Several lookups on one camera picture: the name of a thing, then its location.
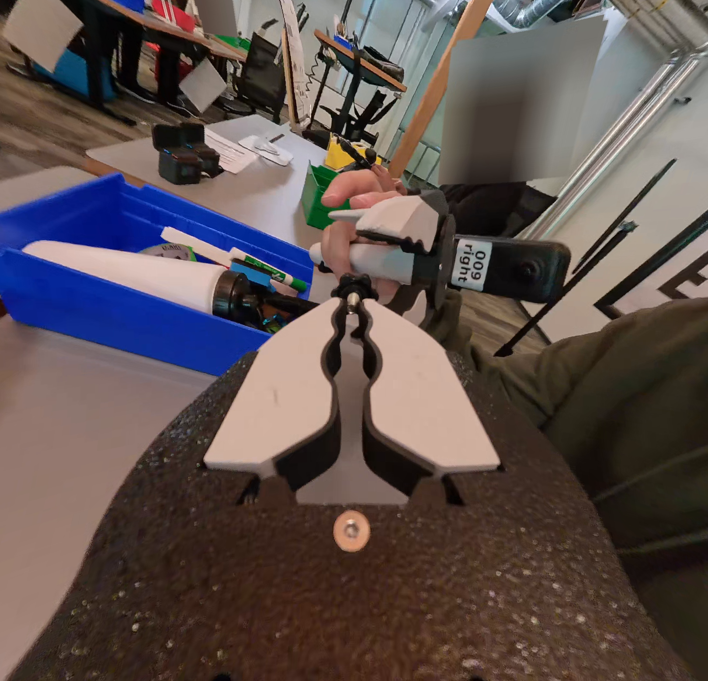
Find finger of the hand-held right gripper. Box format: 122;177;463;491
357;190;449;256
384;283;431;329

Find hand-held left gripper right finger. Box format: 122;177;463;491
361;299;502;497

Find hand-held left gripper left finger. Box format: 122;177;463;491
202;297;342;491

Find black knob thumb screw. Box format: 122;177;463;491
331;273;379;312

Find green dry erase marker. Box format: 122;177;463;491
228;247;308;293

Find person's right hand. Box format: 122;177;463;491
320;169;411;306

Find green plastic bin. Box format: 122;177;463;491
301;163;341;229

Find yellow plastic bin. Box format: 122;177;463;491
323;133;382;172

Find black easel stand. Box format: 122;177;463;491
494;158;678;358

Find light blue case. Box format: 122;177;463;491
229;261;274;292

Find wooden top standing desk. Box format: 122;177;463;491
314;28;407;145

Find silver vertical pipe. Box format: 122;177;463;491
523;45;708;239

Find wooden clipboard board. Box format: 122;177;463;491
281;28;301;126

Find white paper sheets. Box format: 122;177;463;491
202;128;261;174

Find white plastic stick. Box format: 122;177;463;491
160;226;236;264

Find green tape roll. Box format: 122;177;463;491
138;242;198;263

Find white cylinder black cap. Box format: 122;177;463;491
21;240;250;319

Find black office chair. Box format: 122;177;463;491
229;31;288;123

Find printed instruction sheet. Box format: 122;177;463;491
271;0;308;126

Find black equipment case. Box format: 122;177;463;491
151;122;222;185

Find grey board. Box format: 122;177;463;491
178;56;229;113
3;0;85;74

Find long wooden workbench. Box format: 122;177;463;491
41;0;247;126

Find red plastic bin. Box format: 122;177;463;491
150;0;197;34

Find person's torso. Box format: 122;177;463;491
586;449;708;681

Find light blue crate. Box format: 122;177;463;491
33;48;118;102

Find black strap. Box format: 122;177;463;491
260;294;322;319

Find wooden support post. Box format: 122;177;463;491
387;0;507;178

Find silver round elbow duct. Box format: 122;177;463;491
489;0;595;29

